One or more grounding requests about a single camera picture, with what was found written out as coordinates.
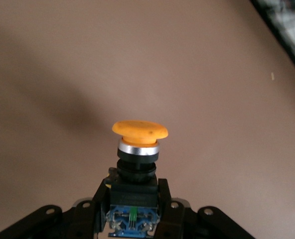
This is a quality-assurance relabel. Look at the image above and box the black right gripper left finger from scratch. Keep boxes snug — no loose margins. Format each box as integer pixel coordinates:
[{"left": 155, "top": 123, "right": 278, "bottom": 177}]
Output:
[{"left": 62, "top": 177, "right": 112, "bottom": 239}]

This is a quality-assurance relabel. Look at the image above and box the orange mushroom push button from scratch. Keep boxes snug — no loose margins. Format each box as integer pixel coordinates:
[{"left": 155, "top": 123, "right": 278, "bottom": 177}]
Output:
[{"left": 105, "top": 120, "right": 170, "bottom": 238}]

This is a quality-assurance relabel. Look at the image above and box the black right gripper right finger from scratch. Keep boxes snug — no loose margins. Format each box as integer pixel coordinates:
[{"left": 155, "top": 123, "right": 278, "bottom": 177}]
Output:
[{"left": 154, "top": 178, "right": 188, "bottom": 239}]

